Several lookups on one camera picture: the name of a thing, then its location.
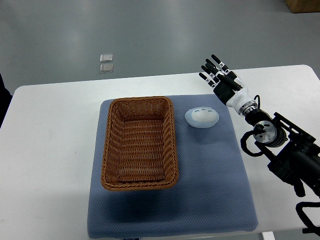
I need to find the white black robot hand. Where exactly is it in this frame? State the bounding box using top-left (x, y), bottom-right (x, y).
top-left (198, 54), bottom-right (258, 117)

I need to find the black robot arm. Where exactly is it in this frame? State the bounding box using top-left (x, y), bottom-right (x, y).
top-left (199, 54), bottom-right (320, 197)

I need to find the brown wicker basket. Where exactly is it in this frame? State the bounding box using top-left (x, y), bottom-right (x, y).
top-left (100, 96), bottom-right (179, 191)

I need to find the cardboard box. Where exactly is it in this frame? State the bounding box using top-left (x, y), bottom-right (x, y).
top-left (285, 0), bottom-right (320, 14)

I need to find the upper clear floor plate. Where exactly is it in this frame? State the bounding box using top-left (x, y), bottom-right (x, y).
top-left (99, 53), bottom-right (113, 63)

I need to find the blue quilted mat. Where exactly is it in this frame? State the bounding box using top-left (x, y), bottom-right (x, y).
top-left (87, 94), bottom-right (258, 239)

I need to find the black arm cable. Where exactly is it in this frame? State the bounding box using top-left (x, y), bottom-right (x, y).
top-left (295, 201), bottom-right (320, 235)

